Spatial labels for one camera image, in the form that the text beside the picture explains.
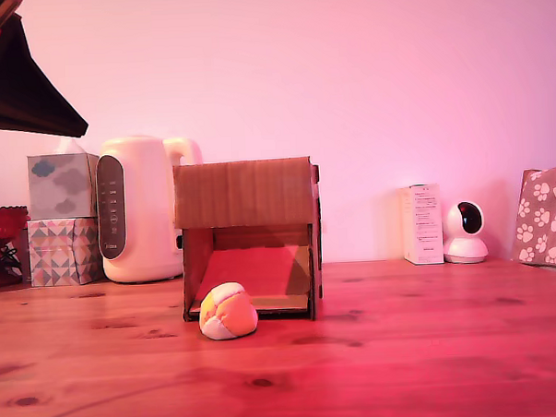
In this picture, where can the cloud print tissue box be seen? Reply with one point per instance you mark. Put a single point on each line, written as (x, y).
(60, 185)

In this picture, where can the white printed carton box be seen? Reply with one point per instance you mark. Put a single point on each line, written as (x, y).
(424, 225)

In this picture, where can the red glass bowl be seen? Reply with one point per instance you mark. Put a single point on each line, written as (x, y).
(0, 234)

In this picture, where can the geometric print tissue box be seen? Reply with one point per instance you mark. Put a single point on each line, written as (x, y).
(63, 252)

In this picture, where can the white yellow orange footbag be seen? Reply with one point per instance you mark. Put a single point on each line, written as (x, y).
(229, 312)

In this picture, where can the cardboard dice tower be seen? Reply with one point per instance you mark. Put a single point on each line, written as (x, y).
(245, 196)

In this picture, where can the paw print cloth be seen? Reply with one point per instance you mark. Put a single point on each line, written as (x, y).
(546, 215)

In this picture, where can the small white round camera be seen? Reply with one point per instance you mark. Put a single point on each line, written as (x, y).
(466, 230)

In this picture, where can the white electric water kettle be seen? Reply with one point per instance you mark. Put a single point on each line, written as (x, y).
(144, 214)

